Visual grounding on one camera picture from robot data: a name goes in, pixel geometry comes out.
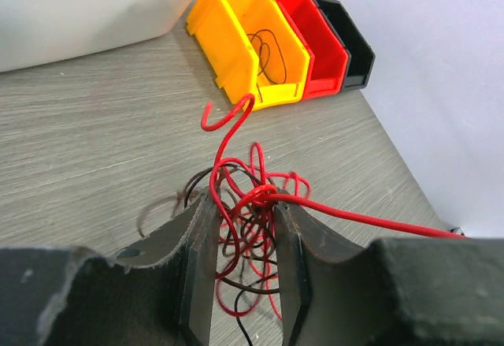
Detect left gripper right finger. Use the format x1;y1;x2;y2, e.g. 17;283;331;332
273;194;503;345

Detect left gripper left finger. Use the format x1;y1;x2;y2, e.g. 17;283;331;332
1;192;219;345

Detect thin black wire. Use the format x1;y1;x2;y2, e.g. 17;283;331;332
234;282;257;346

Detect dark brown wire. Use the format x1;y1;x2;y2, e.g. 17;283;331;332
135;166;284;296

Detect black storage bin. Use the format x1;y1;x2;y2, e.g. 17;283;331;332
313;0;376;91

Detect red storage bin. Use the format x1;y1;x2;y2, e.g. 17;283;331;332
275;0;350;100

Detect yellow storage bin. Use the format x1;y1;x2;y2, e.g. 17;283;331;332
187;0;309;110

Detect white plastic basket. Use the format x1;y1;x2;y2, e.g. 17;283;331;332
1;0;192;72

